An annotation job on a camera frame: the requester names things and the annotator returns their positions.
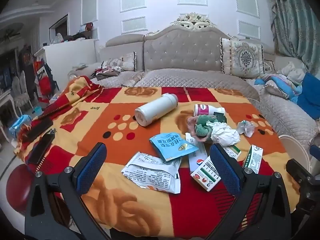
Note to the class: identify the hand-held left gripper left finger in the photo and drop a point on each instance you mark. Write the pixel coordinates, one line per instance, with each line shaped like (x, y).
(92, 165)

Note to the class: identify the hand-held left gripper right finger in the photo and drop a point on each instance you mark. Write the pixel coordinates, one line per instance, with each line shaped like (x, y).
(225, 170)

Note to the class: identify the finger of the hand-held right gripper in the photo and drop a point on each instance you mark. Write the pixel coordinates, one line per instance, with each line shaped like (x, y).
(315, 150)
(298, 170)

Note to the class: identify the white round bin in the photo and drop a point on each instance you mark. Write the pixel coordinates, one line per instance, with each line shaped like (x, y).
(303, 155)

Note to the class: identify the red green medicine box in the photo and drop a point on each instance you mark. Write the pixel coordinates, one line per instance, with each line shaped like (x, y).
(202, 173)

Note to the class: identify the white box round logo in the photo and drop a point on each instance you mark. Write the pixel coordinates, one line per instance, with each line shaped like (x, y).
(197, 160)

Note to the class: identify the green white carton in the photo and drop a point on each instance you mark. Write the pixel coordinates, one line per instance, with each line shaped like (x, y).
(253, 158)

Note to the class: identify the white tissue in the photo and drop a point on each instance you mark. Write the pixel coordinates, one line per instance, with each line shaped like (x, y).
(225, 132)

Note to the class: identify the green cloth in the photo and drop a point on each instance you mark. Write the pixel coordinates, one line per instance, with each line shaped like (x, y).
(203, 128)

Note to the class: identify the small paper wad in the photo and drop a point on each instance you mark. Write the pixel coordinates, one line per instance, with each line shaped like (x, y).
(246, 128)

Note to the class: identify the dark green packet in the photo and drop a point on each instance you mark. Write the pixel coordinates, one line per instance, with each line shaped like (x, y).
(221, 117)

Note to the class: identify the pink cloth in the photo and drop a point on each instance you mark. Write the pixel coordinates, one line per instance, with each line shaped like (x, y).
(192, 126)

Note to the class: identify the blue snack packet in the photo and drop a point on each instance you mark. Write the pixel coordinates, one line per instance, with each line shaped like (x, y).
(172, 146)

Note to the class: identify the white foil packet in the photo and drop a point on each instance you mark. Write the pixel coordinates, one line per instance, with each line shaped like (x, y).
(152, 173)

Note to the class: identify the blue cushion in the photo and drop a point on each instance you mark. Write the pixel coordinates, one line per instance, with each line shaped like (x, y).
(310, 95)

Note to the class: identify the orange red printed blanket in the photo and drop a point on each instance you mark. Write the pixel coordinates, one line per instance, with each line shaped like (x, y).
(130, 120)

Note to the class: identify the white bottle pink label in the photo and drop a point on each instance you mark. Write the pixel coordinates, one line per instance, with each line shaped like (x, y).
(206, 110)

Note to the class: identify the red round stool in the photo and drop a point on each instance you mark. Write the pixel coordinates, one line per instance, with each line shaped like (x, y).
(21, 192)

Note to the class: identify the colourful striped blanket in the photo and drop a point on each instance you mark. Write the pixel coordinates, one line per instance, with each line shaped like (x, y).
(277, 83)

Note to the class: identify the teal plastic basin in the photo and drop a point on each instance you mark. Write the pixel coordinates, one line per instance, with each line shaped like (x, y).
(37, 110)

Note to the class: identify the beige clothes heap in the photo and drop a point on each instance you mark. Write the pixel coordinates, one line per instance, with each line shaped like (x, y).
(295, 73)

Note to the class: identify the blue wet wipes pack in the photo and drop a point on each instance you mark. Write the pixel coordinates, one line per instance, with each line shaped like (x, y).
(20, 125)

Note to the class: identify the white thermos bottle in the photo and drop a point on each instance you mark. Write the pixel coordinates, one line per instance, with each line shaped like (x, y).
(155, 108)

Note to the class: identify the dark clothes pile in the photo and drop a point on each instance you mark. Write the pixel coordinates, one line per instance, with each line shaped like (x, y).
(106, 73)

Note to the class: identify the small patterned cushion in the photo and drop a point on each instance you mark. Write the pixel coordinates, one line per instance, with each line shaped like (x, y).
(268, 66)

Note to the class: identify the loose papers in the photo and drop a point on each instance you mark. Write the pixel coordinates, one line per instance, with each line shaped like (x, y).
(80, 67)

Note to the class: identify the red white jacket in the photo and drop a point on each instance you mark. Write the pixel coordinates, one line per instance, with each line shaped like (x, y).
(42, 80)

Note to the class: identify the white ornate chair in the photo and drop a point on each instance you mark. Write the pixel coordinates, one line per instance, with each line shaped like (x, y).
(25, 90)
(15, 90)

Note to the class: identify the white ornate table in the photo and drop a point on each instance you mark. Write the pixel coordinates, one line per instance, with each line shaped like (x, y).
(5, 102)

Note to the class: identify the striped beige cushion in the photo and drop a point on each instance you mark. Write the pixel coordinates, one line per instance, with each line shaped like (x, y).
(125, 61)

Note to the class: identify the white cabinet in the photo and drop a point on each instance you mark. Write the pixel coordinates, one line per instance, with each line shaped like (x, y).
(70, 57)

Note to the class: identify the large ornate cushion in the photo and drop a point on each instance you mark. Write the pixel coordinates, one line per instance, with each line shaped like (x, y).
(243, 57)

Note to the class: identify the beige tufted sofa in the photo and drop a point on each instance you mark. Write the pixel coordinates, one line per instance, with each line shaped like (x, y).
(187, 55)

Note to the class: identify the dark bags heap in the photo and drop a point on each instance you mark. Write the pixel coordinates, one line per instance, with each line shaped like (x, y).
(77, 37)

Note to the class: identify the white plastic bag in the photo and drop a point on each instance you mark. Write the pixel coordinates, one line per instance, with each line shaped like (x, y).
(57, 38)

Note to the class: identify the teal patterned curtain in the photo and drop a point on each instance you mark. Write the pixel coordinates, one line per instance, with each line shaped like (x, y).
(295, 17)

